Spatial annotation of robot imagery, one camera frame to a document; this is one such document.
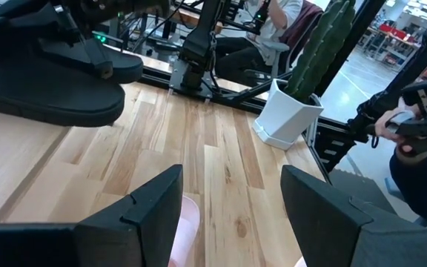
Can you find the person's hand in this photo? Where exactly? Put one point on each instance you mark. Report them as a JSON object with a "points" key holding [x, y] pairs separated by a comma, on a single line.
{"points": [[384, 124]]}

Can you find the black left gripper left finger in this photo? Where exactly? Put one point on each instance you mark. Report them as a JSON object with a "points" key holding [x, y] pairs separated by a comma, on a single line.
{"points": [[143, 230]]}

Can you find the green cactus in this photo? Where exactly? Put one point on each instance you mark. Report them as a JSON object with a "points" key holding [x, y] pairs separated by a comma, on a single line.
{"points": [[321, 48]]}

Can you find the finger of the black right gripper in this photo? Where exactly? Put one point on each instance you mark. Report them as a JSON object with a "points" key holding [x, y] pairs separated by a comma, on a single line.
{"points": [[80, 55]]}

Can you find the pink slide sandal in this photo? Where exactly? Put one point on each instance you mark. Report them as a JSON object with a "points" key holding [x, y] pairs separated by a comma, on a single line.
{"points": [[185, 230]]}

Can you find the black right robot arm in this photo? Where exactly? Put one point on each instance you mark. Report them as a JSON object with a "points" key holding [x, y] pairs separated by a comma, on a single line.
{"points": [[198, 44]]}

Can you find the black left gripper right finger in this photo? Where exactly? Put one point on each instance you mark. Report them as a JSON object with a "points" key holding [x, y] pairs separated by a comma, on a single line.
{"points": [[321, 226]]}

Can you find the person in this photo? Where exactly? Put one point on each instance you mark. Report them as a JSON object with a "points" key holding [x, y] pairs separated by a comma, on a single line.
{"points": [[269, 33], [424, 185]]}

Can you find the white angular plant pot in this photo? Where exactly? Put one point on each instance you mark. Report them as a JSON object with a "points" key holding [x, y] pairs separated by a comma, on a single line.
{"points": [[284, 115]]}

